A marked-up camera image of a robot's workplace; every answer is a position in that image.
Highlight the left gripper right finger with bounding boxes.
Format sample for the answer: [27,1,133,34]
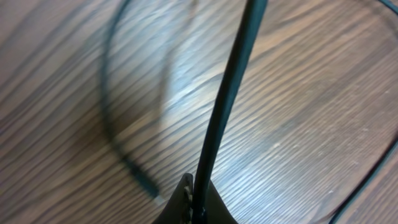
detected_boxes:
[203,182,238,224]

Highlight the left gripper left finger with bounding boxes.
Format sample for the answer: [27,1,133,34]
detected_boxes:
[152,173,193,224]

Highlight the black USB cable bundle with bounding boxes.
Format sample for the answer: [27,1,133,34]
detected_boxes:
[98,0,269,224]

